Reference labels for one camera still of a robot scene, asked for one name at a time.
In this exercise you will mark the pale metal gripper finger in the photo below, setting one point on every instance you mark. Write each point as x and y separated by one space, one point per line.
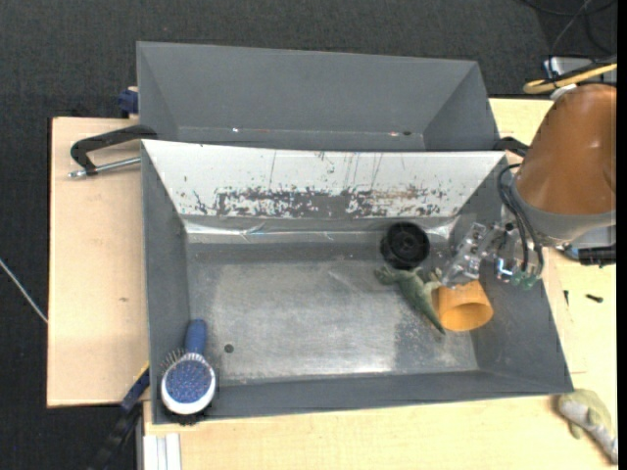
455 265
472 272

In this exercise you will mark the black round spool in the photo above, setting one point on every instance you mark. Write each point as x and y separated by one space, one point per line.
405 245

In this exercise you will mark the green toy dinosaur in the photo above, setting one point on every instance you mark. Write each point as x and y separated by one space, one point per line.
415 293

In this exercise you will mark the blue and white hairbrush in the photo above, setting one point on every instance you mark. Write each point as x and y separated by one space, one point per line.
188 380

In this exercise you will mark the pale work glove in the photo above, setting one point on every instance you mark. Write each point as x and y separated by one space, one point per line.
588 414

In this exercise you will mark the black cylinder on white bracket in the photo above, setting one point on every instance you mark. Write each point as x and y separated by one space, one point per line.
509 226

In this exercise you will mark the grey metal bin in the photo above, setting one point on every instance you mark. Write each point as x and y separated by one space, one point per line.
303 306

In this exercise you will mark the pale wood board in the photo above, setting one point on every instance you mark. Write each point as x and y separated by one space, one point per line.
93 272

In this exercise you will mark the orange cup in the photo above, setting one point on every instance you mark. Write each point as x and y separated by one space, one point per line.
465 311

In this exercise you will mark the small black screw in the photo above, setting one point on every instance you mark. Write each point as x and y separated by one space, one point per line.
595 298

